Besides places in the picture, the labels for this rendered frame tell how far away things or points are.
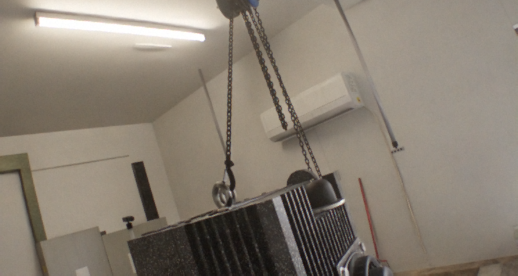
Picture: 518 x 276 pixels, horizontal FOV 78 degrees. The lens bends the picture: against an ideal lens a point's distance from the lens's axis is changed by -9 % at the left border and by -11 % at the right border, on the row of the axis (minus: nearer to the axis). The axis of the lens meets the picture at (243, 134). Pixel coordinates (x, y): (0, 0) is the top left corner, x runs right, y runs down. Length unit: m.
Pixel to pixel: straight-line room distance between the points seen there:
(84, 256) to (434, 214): 3.12
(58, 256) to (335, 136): 2.74
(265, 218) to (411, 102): 2.13
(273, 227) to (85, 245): 3.23
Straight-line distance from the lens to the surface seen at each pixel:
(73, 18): 2.24
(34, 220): 3.86
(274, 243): 0.71
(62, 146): 4.22
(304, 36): 3.13
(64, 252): 3.76
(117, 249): 3.94
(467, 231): 2.80
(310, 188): 1.05
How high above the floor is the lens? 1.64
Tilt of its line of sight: 9 degrees up
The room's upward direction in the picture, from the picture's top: 18 degrees counter-clockwise
